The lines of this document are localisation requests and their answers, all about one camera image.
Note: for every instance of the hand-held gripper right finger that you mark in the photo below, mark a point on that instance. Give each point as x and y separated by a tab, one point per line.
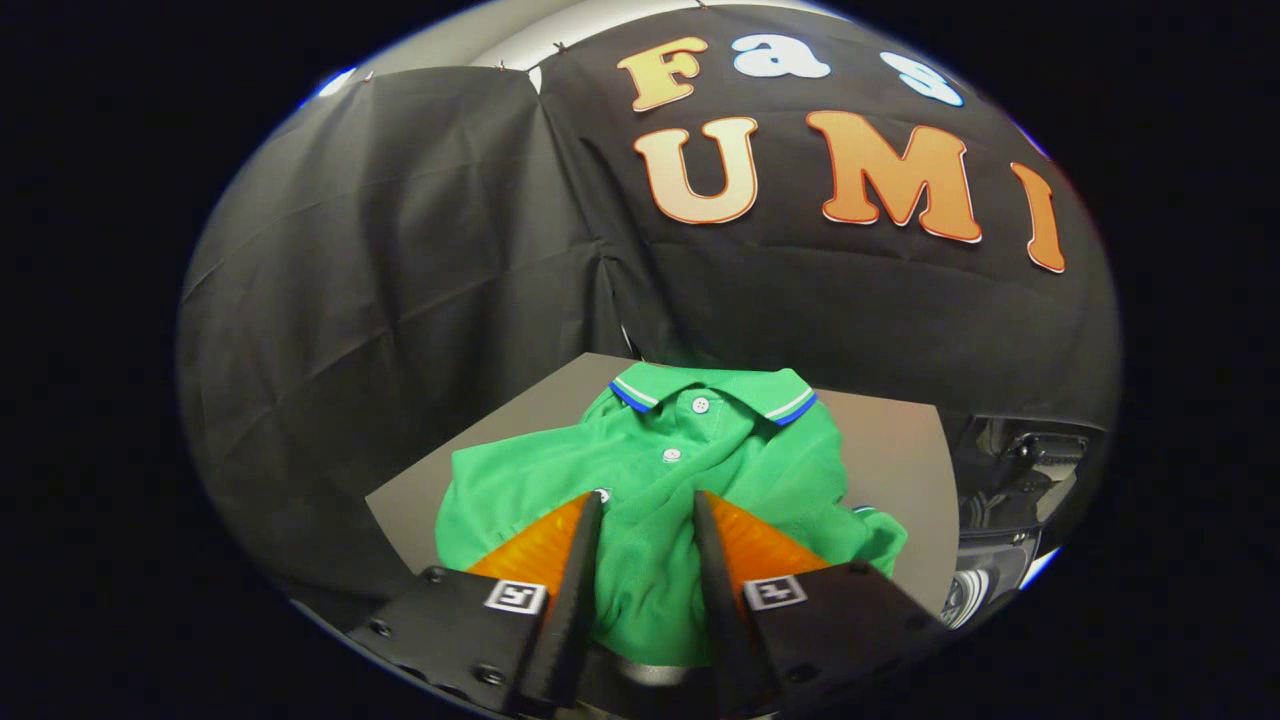
715	590

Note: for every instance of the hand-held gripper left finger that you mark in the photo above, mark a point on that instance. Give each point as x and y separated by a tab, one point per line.
580	590

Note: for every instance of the green polo shirt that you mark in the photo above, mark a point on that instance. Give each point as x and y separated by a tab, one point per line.
560	480

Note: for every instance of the dark glass washing machine lid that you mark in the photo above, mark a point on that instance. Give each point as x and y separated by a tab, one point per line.
1030	470

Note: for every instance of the grey side table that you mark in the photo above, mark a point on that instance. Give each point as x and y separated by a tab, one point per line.
890	460

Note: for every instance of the black backdrop cloth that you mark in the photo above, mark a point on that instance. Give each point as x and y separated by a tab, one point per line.
400	250

